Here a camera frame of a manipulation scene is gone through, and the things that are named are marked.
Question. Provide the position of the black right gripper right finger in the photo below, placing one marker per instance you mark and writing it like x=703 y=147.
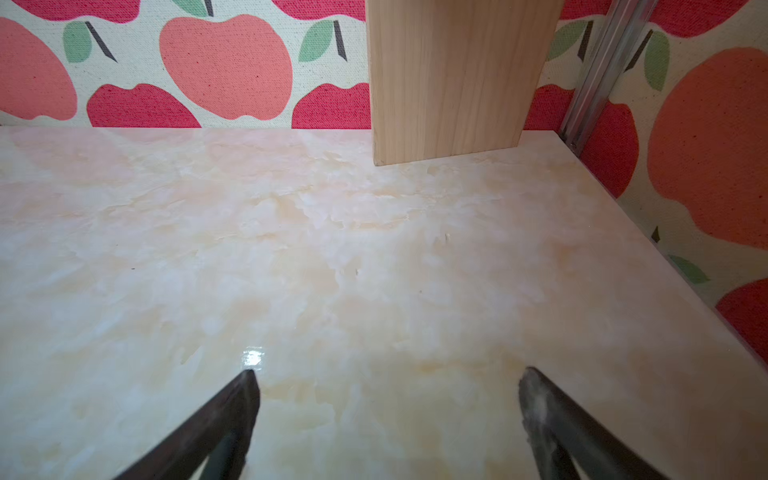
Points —
x=566 y=440

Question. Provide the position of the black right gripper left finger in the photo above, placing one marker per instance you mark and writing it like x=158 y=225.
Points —
x=214 y=441

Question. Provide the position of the wooden shelf unit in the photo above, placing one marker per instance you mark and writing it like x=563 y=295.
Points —
x=453 y=77

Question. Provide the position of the aluminium corner post right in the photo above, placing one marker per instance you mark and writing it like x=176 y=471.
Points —
x=613 y=50

